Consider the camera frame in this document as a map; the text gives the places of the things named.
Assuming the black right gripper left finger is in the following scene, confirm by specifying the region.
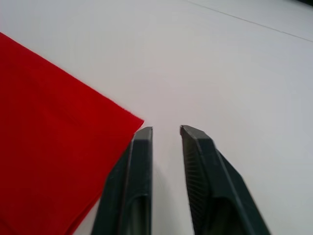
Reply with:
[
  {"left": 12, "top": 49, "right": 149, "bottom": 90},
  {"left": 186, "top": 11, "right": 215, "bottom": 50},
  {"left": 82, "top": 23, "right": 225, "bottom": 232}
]
[{"left": 90, "top": 126, "right": 154, "bottom": 235}]

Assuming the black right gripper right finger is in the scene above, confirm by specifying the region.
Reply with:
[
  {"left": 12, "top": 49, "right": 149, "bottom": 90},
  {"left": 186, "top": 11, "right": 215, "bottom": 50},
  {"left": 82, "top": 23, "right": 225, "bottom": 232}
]
[{"left": 180, "top": 124, "right": 272, "bottom": 235}]

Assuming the red t-shirt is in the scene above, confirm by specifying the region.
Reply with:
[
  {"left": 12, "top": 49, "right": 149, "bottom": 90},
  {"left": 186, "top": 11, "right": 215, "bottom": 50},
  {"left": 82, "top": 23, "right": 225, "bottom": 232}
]
[{"left": 0, "top": 31, "right": 145, "bottom": 235}]

